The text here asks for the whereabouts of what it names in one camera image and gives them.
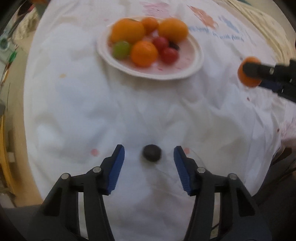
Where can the red cherry tomato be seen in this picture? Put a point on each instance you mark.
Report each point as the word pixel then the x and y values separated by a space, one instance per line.
pixel 160 43
pixel 169 55

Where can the large orange with leaf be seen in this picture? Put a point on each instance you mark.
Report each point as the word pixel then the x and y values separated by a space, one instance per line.
pixel 128 30

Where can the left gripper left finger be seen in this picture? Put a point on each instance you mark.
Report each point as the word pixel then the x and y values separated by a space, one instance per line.
pixel 58 217

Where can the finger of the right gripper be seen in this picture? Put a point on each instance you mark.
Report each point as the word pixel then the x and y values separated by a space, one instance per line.
pixel 277 73
pixel 286 91

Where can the green lime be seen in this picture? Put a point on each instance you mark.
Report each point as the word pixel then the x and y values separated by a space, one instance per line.
pixel 121 50

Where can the white cartoon bedsheet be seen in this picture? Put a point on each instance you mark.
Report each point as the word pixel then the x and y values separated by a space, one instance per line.
pixel 77 108

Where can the small orange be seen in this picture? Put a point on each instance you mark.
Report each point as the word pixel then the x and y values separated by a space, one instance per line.
pixel 150 24
pixel 143 54
pixel 244 79

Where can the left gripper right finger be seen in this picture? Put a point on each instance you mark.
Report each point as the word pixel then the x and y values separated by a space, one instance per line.
pixel 240 218

